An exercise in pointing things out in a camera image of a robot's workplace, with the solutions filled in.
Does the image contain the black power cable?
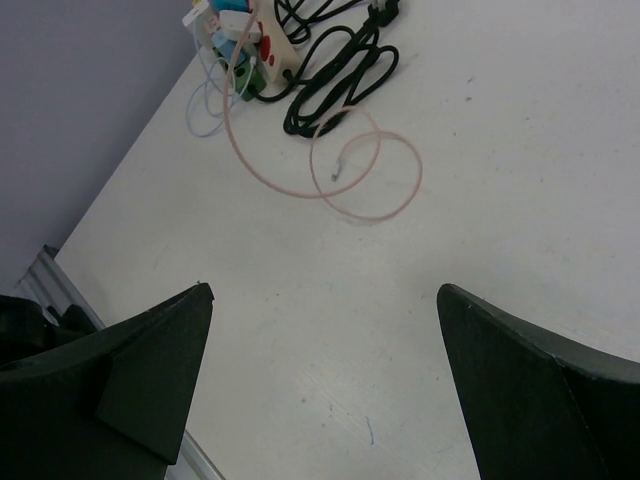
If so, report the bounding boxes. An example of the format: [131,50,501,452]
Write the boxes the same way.
[254,0,403,139]

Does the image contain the cream power strip red buttons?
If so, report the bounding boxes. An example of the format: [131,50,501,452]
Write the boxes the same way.
[256,1,302,86]

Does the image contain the green power strip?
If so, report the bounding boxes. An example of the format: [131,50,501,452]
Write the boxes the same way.
[230,56,266,102]

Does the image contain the light blue plug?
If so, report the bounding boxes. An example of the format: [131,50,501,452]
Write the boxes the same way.
[211,30,236,63]

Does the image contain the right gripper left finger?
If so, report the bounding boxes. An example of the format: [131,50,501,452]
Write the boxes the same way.
[1,283,214,479]

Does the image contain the pink charging cable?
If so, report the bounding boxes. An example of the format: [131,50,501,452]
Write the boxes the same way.
[222,0,424,221]

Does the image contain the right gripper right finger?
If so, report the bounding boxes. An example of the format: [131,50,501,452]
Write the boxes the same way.
[437,284,639,479]

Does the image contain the white plug charger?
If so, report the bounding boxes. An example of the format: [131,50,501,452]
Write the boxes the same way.
[218,10,262,44]
[182,0,220,50]

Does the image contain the blue plug charger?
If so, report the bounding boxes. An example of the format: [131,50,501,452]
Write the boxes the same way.
[209,0,251,12]

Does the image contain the light blue cable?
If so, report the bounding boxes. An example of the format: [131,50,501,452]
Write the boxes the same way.
[186,39,234,140]

